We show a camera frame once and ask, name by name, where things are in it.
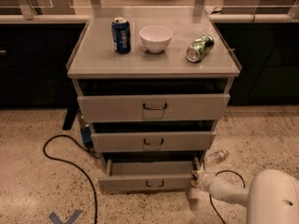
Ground black cable left floor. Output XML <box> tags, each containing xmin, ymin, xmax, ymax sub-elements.
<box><xmin>42</xmin><ymin>134</ymin><xmax>101</xmax><ymax>224</ymax></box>

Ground white bowl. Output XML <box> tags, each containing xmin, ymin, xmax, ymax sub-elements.
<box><xmin>139</xmin><ymin>25</ymin><xmax>173</xmax><ymax>53</ymax></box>

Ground crushed green soda can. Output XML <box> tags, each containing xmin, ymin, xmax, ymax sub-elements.
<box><xmin>186</xmin><ymin>35</ymin><xmax>214</xmax><ymax>63</ymax></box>

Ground grey top drawer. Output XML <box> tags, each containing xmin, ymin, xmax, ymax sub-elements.
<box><xmin>78</xmin><ymin>94</ymin><xmax>230</xmax><ymax>122</ymax></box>

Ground grey drawer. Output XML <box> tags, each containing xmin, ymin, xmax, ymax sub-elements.
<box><xmin>99</xmin><ymin>157</ymin><xmax>200</xmax><ymax>192</ymax></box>
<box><xmin>78</xmin><ymin>94</ymin><xmax>230</xmax><ymax>122</ymax></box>
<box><xmin>92</xmin><ymin>132</ymin><xmax>216</xmax><ymax>152</ymax></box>

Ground grey middle drawer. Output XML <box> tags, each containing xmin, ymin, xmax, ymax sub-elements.
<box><xmin>92</xmin><ymin>132</ymin><xmax>216</xmax><ymax>152</ymax></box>

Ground grey bottom drawer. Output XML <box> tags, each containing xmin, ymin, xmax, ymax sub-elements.
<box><xmin>99</xmin><ymin>157</ymin><xmax>200</xmax><ymax>192</ymax></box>

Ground blue power adapter box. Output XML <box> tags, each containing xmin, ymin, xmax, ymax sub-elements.
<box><xmin>80</xmin><ymin>126</ymin><xmax>93</xmax><ymax>148</ymax></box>

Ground black cable floor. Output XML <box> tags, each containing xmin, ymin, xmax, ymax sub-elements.
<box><xmin>42</xmin><ymin>134</ymin><xmax>101</xmax><ymax>224</ymax></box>
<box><xmin>203</xmin><ymin>163</ymin><xmax>247</xmax><ymax>224</ymax></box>

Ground grey drawer cabinet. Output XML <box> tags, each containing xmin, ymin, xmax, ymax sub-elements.
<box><xmin>65</xmin><ymin>6</ymin><xmax>242</xmax><ymax>181</ymax></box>

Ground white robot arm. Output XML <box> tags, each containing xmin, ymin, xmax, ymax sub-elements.
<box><xmin>192</xmin><ymin>170</ymin><xmax>299</xmax><ymax>224</ymax></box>

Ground black cable right floor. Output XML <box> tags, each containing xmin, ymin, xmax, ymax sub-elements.
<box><xmin>203</xmin><ymin>163</ymin><xmax>247</xmax><ymax>224</ymax></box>

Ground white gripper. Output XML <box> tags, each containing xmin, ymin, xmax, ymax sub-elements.
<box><xmin>191</xmin><ymin>171</ymin><xmax>216</xmax><ymax>191</ymax></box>

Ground blue Pepsi can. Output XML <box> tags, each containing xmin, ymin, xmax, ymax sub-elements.
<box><xmin>111</xmin><ymin>17</ymin><xmax>131</xmax><ymax>54</ymax></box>

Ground black table leg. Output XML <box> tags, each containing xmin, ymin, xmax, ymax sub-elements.
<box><xmin>63</xmin><ymin>105</ymin><xmax>78</xmax><ymax>131</ymax></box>

